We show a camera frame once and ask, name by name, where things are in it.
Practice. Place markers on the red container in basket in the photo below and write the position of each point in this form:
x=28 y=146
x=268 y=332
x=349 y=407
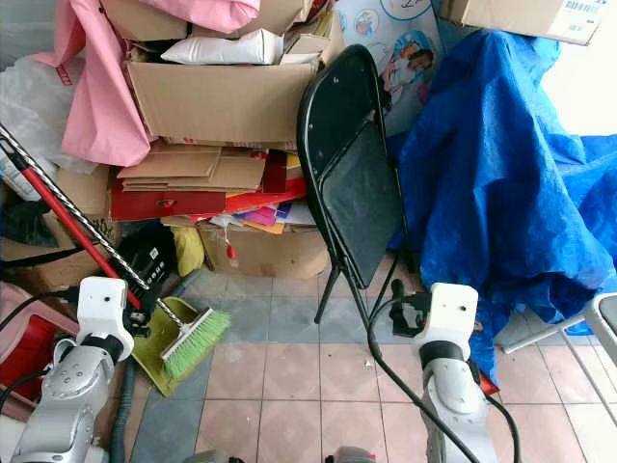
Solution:
x=27 y=352

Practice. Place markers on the robot left leg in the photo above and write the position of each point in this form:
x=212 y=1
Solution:
x=212 y=457

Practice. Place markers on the cardboard box under pink bundle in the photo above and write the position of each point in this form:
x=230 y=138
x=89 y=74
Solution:
x=140 y=19

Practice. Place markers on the robot leg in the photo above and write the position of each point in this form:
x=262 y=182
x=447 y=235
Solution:
x=212 y=457
x=355 y=455

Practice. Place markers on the pink plastic basket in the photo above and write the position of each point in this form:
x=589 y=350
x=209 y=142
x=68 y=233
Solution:
x=17 y=304

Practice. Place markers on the hanging pink cloth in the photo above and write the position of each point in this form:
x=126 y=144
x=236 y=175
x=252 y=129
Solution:
x=96 y=106

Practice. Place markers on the black folding chair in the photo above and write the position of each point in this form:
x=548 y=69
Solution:
x=357 y=183

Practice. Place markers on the white plastic pouch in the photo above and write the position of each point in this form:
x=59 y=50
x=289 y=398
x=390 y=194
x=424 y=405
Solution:
x=222 y=48

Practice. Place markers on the black printed box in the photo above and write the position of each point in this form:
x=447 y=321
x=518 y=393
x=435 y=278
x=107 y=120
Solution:
x=149 y=253

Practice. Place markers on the cardboard box with shipping label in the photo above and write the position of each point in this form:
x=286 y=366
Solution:
x=521 y=19

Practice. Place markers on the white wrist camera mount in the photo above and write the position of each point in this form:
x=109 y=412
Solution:
x=104 y=304
x=445 y=311

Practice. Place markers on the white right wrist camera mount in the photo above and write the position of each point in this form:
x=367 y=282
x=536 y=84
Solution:
x=445 y=311

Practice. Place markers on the bundled pink cloth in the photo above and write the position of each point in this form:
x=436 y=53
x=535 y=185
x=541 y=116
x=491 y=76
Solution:
x=217 y=12

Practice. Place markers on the worn open cardboard box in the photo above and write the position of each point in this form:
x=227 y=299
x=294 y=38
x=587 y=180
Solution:
x=48 y=265

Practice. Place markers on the crumpled black cloth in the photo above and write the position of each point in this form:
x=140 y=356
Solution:
x=27 y=224

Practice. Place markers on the blue tarp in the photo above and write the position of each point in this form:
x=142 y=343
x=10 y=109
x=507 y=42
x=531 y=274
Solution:
x=492 y=174

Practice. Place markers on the flat red box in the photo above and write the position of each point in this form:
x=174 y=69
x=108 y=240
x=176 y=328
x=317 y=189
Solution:
x=164 y=203

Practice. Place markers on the robot right leg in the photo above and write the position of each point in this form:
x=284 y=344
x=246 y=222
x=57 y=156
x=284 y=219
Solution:
x=355 y=455

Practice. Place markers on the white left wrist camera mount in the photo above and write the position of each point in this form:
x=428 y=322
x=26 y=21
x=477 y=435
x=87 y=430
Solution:
x=104 y=304

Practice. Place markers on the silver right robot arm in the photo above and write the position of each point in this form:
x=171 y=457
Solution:
x=453 y=395

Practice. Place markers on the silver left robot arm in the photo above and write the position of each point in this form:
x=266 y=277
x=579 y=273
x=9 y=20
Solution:
x=67 y=405

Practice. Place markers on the yellow plastic bag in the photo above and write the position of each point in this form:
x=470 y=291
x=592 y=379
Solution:
x=187 y=251

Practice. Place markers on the large open cardboard box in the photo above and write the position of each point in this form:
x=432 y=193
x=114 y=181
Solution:
x=222 y=101

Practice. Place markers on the white metal frame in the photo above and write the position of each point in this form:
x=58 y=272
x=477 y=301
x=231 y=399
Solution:
x=603 y=323

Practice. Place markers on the white plastic bottle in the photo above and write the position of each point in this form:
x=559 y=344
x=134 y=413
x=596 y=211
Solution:
x=19 y=181

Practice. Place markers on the colourful paper stack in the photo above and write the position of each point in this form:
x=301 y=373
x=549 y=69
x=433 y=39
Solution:
x=265 y=214

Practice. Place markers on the flattened cardboard stack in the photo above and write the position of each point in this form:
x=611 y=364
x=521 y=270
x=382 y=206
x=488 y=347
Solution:
x=193 y=167

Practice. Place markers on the white printed picture bag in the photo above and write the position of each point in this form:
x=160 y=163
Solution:
x=395 y=53

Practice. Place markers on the clear white plastic bag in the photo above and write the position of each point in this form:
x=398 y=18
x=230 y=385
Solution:
x=29 y=106

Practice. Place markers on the small brown cardboard box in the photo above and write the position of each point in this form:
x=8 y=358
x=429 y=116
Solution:
x=265 y=253

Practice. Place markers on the small red floor item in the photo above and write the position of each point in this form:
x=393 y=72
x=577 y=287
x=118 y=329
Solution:
x=488 y=383

